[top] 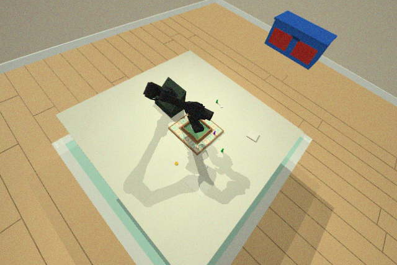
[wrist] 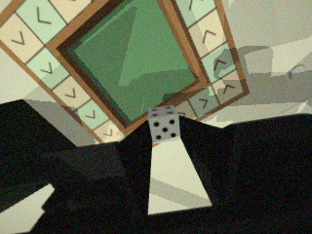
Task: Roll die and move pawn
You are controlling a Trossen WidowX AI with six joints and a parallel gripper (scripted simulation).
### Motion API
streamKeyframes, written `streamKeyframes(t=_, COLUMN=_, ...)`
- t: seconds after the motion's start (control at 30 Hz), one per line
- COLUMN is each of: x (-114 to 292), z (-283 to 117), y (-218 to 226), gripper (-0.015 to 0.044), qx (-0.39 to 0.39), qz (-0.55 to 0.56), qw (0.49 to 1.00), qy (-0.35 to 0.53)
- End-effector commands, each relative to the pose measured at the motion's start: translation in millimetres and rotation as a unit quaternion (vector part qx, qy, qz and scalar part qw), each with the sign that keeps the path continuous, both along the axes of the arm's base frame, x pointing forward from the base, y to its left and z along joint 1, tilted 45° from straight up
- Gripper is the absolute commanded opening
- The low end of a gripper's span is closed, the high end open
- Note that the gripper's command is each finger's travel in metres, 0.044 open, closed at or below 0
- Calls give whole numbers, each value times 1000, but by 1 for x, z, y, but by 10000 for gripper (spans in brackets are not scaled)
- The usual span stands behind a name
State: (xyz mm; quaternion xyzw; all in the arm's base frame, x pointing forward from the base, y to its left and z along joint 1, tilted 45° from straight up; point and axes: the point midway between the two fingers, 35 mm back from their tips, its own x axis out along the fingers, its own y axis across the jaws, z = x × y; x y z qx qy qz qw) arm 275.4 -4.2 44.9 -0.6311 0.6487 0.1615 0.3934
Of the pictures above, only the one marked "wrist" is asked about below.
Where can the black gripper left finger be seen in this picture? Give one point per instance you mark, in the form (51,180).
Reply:
(129,160)

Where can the grey die with black pips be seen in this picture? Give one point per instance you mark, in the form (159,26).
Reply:
(164,124)

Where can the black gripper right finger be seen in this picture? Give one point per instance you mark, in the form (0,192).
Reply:
(215,152)

